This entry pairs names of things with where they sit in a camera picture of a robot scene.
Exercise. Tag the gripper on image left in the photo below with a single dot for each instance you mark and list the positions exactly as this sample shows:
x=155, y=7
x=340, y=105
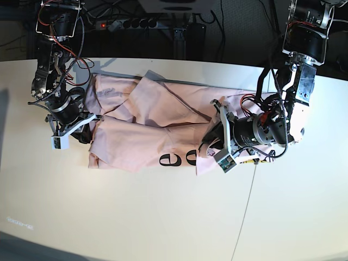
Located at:
x=67, y=112

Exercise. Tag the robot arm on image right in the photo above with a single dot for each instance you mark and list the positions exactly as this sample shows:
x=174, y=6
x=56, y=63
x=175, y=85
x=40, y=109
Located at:
x=277, y=113

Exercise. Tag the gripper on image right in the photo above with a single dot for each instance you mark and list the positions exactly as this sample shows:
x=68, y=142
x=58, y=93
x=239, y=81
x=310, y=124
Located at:
x=239, y=136

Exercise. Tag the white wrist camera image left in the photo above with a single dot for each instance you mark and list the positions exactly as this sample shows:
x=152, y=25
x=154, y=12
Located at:
x=60, y=142

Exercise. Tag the pink T-shirt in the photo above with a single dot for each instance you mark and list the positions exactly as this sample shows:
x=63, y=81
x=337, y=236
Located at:
x=146, y=123

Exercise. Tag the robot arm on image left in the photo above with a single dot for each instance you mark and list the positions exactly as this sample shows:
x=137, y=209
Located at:
x=53, y=88

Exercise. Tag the black power strip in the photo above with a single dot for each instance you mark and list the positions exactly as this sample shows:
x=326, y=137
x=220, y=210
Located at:
x=117, y=24

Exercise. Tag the aluminium table leg post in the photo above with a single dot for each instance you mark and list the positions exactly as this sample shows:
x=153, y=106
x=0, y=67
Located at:
x=179, y=44

